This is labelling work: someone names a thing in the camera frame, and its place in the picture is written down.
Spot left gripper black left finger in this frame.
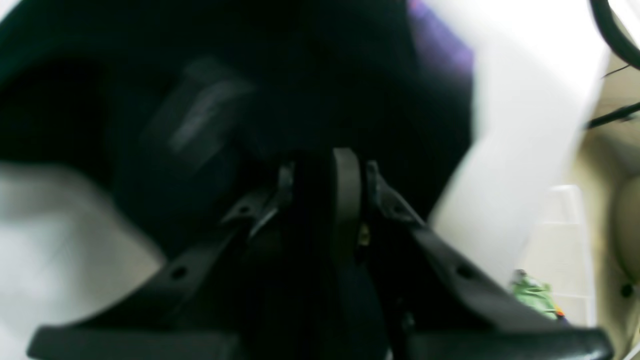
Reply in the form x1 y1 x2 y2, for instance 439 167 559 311
27 162 295 360

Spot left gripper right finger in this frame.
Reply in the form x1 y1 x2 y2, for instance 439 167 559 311
331 148 614 360

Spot black t-shirt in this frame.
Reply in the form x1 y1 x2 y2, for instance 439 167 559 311
0 0 476 360

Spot black cables on carpet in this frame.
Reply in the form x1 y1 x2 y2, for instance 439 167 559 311
585 0 640 130

